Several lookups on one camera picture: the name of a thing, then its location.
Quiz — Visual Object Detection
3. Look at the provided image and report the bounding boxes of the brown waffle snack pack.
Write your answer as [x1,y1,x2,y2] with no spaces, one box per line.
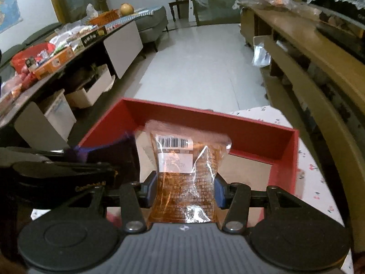
[145,120,231,224]

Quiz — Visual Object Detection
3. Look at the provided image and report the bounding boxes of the blue wafer biscuit pack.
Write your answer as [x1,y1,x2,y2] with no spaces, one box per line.
[73,132,139,165]

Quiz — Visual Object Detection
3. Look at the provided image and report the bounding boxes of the red cardboard box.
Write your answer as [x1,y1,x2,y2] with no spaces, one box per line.
[80,99,299,223]

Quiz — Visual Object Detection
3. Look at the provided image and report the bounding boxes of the long dark side table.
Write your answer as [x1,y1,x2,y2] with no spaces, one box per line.
[1,21,143,147]

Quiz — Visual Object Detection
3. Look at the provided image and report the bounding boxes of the white plastic drawer bin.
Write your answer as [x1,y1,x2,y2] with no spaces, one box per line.
[44,89,77,141]

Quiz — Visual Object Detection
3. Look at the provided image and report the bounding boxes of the cherry print tablecloth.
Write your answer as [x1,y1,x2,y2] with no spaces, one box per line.
[227,105,355,274]

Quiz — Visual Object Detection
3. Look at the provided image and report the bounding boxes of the orange flat carton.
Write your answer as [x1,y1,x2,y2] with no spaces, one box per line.
[33,46,75,80]

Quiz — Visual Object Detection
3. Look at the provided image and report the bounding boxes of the white storage box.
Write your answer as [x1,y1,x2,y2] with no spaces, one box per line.
[65,64,115,109]

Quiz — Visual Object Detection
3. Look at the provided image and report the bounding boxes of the red plastic bag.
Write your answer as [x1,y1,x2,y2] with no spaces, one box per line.
[11,42,56,74]

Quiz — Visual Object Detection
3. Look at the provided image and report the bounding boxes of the silver foil bag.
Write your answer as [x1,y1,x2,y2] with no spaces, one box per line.
[252,42,271,68]

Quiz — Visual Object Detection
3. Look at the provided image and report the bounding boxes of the black labelled box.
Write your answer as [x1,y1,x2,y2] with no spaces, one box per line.
[81,27,107,48]

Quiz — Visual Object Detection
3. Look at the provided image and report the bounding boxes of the wooden tv cabinet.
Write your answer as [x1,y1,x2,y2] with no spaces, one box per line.
[240,8,364,253]

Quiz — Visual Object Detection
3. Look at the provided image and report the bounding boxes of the grey sofa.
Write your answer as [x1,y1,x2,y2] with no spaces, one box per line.
[135,6,168,53]

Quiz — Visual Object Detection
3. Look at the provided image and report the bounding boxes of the orange plastic basket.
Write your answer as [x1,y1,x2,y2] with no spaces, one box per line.
[89,9,119,27]

